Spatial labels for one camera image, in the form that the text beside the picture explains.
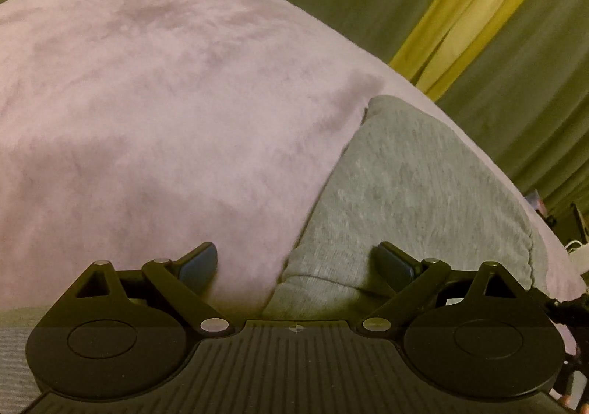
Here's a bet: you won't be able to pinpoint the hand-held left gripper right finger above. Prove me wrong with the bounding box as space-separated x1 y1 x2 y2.
361 241 521 337

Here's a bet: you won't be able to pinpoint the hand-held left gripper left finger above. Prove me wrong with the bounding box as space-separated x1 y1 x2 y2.
69 242 233 337

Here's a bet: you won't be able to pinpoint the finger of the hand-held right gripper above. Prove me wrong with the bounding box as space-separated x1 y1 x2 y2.
529 289 589 325

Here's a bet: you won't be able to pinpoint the grey pants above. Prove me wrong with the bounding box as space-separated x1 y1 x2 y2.
262 95 550 318

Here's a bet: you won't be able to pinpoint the small colourful packet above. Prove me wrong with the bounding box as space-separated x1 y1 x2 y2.
525 190 549 218

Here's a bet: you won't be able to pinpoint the pink fleece blanket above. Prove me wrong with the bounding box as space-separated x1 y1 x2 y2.
0 0 589 392

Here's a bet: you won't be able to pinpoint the grey ribbed cloth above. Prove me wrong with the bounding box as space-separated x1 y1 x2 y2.
0 307 53 414

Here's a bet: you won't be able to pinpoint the yellow curtain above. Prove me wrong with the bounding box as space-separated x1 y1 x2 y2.
389 0 571 102

